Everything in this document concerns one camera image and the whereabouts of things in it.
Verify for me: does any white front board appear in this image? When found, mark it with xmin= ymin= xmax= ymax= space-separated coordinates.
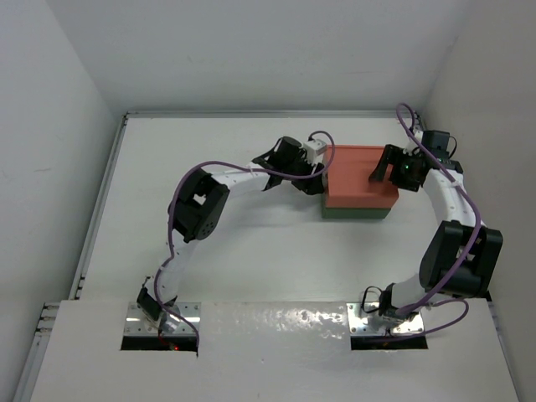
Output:
xmin=32 ymin=300 xmax=517 ymax=401

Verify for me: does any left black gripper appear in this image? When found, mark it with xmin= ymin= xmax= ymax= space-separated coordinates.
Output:
xmin=283 ymin=152 xmax=324 ymax=194

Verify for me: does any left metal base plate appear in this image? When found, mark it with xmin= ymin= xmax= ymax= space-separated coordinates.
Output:
xmin=123 ymin=302 xmax=201 ymax=337

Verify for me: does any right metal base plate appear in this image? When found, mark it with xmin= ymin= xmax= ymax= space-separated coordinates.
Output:
xmin=347 ymin=301 xmax=425 ymax=338

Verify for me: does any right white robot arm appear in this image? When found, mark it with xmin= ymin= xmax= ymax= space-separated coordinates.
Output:
xmin=368 ymin=131 xmax=503 ymax=321

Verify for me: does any metal base plate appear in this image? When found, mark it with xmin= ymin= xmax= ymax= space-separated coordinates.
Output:
xmin=347 ymin=301 xmax=425 ymax=338
xmin=123 ymin=302 xmax=201 ymax=337

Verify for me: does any red drawer box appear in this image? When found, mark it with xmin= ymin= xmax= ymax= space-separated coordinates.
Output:
xmin=324 ymin=145 xmax=399 ymax=209

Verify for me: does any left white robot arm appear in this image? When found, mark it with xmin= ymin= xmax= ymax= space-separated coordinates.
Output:
xmin=137 ymin=131 xmax=334 ymax=322

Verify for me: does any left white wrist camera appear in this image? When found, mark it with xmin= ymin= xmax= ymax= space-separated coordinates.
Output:
xmin=302 ymin=139 xmax=327 ymax=164

